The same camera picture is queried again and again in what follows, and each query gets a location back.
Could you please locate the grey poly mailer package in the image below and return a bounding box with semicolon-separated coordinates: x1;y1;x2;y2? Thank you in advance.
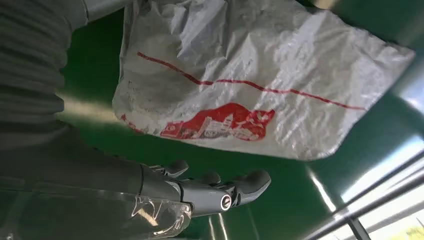
111;0;417;162

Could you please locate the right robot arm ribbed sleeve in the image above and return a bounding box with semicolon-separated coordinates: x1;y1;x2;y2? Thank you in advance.
0;0;132;147

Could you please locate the green belt conveyor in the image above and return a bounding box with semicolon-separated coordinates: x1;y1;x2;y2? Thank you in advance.
56;0;424;240

